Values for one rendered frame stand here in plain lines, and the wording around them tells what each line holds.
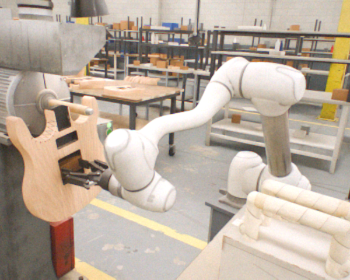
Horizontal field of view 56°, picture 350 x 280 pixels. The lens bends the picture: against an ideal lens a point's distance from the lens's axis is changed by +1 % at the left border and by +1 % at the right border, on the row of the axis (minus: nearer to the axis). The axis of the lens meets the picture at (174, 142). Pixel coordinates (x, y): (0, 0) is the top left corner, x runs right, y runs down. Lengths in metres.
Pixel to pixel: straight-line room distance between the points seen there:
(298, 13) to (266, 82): 11.00
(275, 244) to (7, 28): 0.96
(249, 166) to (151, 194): 0.80
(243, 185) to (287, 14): 10.78
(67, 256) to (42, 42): 1.16
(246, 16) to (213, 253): 11.89
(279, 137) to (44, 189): 0.88
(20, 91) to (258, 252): 0.93
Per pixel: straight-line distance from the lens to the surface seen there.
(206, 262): 0.95
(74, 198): 1.26
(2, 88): 1.34
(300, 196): 0.75
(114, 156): 0.83
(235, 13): 12.80
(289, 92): 1.16
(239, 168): 1.65
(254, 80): 1.18
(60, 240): 1.78
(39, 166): 1.13
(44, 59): 1.04
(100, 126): 1.52
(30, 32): 1.09
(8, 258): 1.71
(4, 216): 1.59
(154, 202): 0.94
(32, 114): 1.30
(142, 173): 0.87
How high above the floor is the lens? 1.50
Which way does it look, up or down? 18 degrees down
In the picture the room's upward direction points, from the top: 3 degrees clockwise
